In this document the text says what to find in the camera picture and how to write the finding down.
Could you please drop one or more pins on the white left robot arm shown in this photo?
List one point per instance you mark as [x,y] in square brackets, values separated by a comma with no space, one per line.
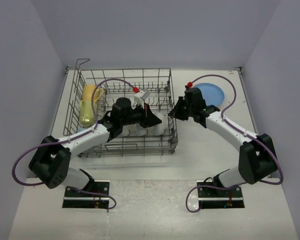
[50,162]

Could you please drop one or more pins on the yellow-green plastic cup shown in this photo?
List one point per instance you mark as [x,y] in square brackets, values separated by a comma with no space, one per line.
[86,115]

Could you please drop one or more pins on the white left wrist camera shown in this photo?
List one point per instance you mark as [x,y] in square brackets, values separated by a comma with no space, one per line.
[140,97]

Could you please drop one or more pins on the blue plastic plate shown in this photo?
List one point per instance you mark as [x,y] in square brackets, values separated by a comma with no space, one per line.
[211,93]

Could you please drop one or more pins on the blue plastic cup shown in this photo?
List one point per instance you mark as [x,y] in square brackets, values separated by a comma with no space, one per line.
[79,130]

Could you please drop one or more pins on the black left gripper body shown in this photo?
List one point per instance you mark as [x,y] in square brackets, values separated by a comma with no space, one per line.
[135,116]

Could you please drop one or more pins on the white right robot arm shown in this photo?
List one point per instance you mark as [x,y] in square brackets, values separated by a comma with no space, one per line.
[257,158]

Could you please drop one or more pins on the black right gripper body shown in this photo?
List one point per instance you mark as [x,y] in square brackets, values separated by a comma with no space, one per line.
[184,111]

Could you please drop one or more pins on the grey wire dish rack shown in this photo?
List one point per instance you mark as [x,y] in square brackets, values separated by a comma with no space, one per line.
[157,81]

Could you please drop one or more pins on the yellow ceramic mug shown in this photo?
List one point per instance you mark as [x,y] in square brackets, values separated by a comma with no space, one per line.
[89,92]

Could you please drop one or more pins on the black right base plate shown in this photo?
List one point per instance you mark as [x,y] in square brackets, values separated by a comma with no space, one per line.
[209,198]

